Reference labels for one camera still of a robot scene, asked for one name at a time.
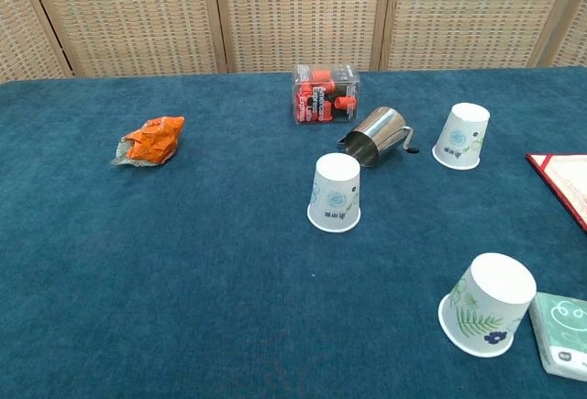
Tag blue table cloth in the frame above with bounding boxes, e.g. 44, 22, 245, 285
0, 65, 587, 399

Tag woven folding screen panel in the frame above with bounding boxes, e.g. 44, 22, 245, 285
548, 0, 587, 69
210, 0, 394, 74
11, 0, 229, 79
0, 0, 74, 84
379, 0, 587, 72

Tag crumpled orange wrapper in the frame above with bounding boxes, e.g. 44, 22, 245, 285
110, 116, 186, 167

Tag white cup blue flower print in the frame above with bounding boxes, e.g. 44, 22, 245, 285
431, 102, 492, 172
306, 151, 362, 234

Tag steel milk pitcher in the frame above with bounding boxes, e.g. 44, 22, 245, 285
338, 105, 421, 170

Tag red certificate folder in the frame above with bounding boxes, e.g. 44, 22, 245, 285
525, 152, 587, 234

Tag clear box red capsules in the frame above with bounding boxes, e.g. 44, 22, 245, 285
292, 63, 361, 127

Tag white cup green fern print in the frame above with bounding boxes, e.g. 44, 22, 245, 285
437, 252, 537, 358

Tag green tissue pack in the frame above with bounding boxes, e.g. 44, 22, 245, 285
528, 291, 587, 377

